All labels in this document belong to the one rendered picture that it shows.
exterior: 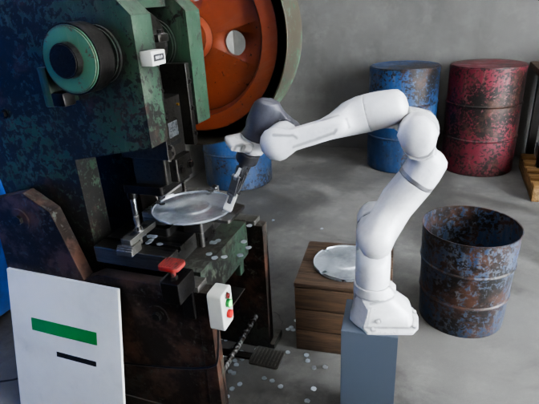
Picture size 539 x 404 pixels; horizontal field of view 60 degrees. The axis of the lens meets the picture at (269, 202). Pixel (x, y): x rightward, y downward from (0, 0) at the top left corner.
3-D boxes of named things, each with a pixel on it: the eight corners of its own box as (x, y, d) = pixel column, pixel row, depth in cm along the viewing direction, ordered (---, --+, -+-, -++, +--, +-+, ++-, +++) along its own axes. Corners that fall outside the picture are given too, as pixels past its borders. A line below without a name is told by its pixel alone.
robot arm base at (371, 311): (417, 305, 161) (420, 270, 156) (419, 341, 145) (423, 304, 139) (352, 298, 167) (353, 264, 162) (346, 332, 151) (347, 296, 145)
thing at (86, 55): (210, 62, 178) (207, 13, 171) (96, 97, 121) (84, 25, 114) (170, 61, 184) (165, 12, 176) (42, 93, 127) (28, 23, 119)
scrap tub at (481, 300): (503, 295, 238) (517, 209, 219) (512, 349, 202) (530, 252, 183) (417, 283, 252) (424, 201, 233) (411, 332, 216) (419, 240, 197)
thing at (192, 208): (211, 230, 149) (210, 228, 149) (135, 220, 159) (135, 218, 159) (245, 195, 174) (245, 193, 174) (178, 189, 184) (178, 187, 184)
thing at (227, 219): (248, 236, 172) (245, 203, 167) (233, 255, 160) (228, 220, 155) (188, 228, 180) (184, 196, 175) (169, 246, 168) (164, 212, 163)
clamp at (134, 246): (160, 233, 166) (156, 207, 161) (131, 256, 151) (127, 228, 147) (145, 232, 168) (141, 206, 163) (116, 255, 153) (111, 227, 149)
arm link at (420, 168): (431, 187, 140) (472, 139, 132) (430, 204, 125) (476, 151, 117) (378, 149, 142) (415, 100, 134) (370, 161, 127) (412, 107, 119)
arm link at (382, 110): (428, 76, 121) (429, 74, 136) (360, 95, 128) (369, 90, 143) (443, 147, 125) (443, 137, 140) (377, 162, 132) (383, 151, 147)
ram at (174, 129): (200, 171, 169) (189, 89, 157) (179, 187, 156) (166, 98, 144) (158, 168, 174) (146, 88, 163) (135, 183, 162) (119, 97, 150)
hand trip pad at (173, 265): (189, 280, 140) (186, 258, 137) (180, 292, 135) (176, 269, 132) (169, 277, 143) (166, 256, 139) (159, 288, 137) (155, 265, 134)
